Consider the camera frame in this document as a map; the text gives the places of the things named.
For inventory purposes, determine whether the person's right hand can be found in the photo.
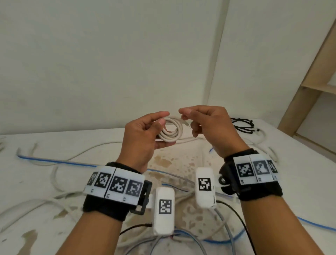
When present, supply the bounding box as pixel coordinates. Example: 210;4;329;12
178;105;249;160

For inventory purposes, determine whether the person's left hand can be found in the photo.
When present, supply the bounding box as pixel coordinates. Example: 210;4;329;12
115;111;176;174

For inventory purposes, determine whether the bundle of black cable ties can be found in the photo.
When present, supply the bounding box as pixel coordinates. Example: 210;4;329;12
231;117;260;134

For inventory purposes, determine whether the thick white cable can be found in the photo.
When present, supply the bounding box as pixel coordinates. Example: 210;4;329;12
157;117;189;144

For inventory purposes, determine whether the person's right forearm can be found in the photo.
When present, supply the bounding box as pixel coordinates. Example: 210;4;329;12
240;195;322;255

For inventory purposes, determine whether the person's left forearm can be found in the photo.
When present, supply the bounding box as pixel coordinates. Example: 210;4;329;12
56;210;131;255

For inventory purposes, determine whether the black left wristband with markers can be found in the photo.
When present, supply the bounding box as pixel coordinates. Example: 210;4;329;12
83;162;153;221

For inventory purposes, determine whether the black wristband with markers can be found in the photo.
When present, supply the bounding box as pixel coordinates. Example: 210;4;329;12
218;149;284;201
83;162;153;221

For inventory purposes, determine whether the black right wristband with markers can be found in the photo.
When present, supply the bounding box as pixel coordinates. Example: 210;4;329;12
218;149;284;201

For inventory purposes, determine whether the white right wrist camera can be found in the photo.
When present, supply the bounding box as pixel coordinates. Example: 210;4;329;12
195;167;218;209

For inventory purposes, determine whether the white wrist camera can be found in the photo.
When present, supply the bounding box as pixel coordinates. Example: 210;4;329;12
195;167;218;209
146;187;176;236

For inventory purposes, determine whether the wooden shelf frame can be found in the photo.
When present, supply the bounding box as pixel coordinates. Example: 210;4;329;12
277;18;336;158

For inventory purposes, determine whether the black left camera wire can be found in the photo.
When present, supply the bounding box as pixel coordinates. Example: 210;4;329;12
120;223;153;236

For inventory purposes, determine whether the black camera wire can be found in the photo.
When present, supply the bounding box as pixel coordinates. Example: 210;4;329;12
120;223;153;236
216;201;257;255

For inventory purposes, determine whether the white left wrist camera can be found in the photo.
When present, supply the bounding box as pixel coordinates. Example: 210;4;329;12
146;187;176;236

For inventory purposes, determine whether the black right camera wire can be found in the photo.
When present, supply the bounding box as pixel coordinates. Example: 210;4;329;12
216;201;257;255

